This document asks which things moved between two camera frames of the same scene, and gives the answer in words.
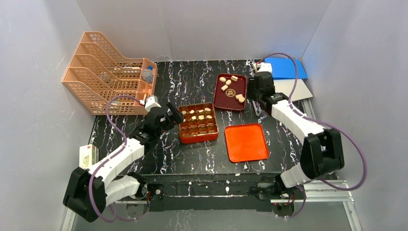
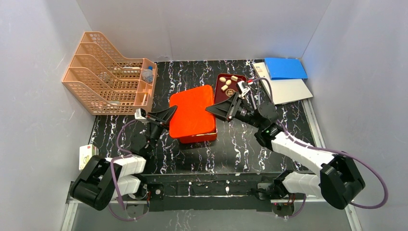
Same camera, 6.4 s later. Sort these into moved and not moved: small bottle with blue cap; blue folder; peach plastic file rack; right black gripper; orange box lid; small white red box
Moved: orange box lid; right black gripper
Not moved: small bottle with blue cap; small white red box; peach plastic file rack; blue folder
